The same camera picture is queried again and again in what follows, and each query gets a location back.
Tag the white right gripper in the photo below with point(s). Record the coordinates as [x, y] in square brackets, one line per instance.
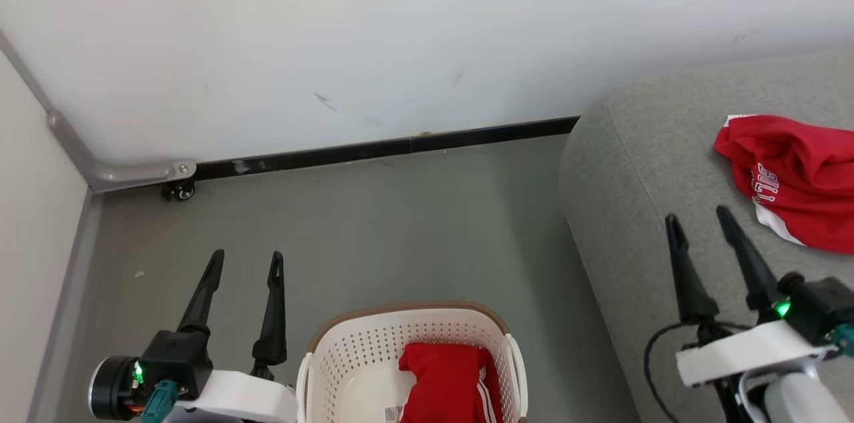
[747, 353]

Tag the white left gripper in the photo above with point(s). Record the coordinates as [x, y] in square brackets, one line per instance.
[247, 399]

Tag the red printed jersey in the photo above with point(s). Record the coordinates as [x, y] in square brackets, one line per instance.
[800, 176]

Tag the red shorts with white stripes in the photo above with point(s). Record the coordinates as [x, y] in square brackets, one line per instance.
[447, 383]

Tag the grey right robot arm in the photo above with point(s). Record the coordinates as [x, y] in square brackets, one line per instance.
[797, 403]

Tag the grey fabric sofa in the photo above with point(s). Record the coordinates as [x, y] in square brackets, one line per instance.
[640, 183]

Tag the black caster wheel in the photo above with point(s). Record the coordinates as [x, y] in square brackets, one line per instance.
[180, 191]

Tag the white perforated laundry basket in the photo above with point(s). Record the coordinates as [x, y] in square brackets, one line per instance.
[373, 349]

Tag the round black left gripper motor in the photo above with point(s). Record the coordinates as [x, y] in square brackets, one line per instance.
[110, 388]

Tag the paper label sticker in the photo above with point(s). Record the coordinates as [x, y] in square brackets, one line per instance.
[393, 415]

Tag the black baseboard strip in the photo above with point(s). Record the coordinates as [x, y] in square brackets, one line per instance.
[380, 148]

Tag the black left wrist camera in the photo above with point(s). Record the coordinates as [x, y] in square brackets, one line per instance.
[177, 356]

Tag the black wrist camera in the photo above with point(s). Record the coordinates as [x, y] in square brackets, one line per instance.
[820, 306]
[177, 356]

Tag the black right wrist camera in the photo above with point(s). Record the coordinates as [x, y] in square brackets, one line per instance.
[820, 306]

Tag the teal left camera plug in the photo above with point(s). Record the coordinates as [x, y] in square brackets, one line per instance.
[159, 399]

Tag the teal camera plug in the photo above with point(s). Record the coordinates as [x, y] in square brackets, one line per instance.
[159, 399]
[846, 337]

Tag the teal right camera plug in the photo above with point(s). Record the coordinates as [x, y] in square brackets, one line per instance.
[846, 337]

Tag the grey partition base rail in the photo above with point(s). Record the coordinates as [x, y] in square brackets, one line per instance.
[67, 303]

